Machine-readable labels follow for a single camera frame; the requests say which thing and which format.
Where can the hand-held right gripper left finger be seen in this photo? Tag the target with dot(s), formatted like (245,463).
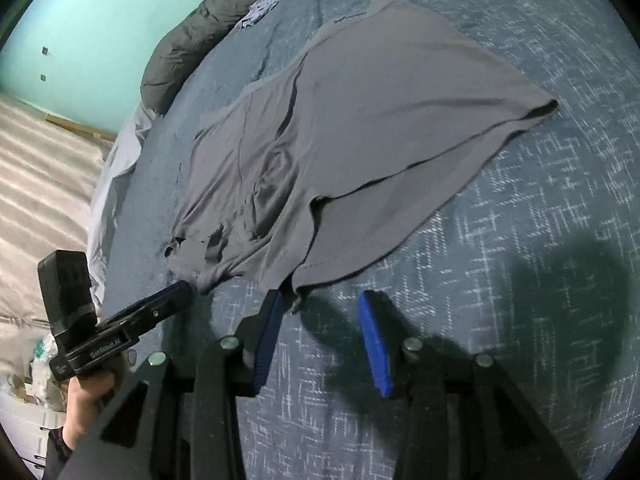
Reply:
(265,340)

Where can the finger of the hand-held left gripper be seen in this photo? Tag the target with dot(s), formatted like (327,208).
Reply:
(165,312)
(150,297)

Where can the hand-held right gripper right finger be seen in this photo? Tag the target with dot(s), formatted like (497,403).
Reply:
(375,345)

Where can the grey T-shirt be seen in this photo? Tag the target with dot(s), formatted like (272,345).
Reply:
(375,110)

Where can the person's left hand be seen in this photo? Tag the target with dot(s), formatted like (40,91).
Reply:
(85,405)

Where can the beige curtain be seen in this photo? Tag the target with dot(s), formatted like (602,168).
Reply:
(40,185)

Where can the light grey pillow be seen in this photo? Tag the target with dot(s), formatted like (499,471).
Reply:
(120,160)

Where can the bed with blue sheet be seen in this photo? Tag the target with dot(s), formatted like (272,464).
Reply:
(525,210)

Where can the rolled dark grey duvet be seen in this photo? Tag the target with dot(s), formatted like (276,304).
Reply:
(200,35)

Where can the light blue garment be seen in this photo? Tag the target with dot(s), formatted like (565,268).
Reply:
(270,2)

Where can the wooden frame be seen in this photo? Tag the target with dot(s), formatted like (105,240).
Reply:
(80,130)

